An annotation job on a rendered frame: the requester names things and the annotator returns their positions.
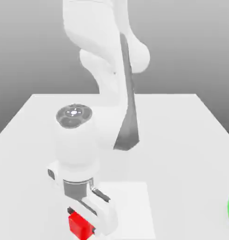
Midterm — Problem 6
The small red cube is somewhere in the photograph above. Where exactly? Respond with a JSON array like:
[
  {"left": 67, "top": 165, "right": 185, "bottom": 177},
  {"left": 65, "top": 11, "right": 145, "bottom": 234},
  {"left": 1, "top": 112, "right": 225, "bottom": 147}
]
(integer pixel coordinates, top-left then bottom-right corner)
[{"left": 68, "top": 211, "right": 96, "bottom": 240}]

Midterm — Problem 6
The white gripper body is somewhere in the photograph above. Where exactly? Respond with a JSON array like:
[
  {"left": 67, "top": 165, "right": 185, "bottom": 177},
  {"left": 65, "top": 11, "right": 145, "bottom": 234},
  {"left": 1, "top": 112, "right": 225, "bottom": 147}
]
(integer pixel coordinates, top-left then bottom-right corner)
[{"left": 69, "top": 191, "right": 119, "bottom": 237}]

